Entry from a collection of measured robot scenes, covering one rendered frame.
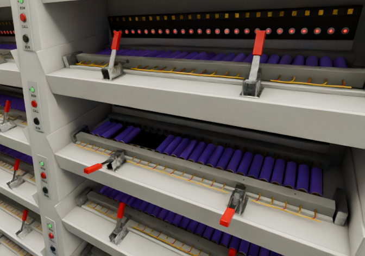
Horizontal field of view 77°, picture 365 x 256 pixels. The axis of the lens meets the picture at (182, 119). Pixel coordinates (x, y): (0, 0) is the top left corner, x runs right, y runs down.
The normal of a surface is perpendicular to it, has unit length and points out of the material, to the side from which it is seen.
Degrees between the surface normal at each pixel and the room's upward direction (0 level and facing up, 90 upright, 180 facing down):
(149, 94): 106
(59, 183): 90
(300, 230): 16
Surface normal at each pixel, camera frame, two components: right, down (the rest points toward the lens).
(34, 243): -0.08, -0.86
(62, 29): 0.89, 0.16
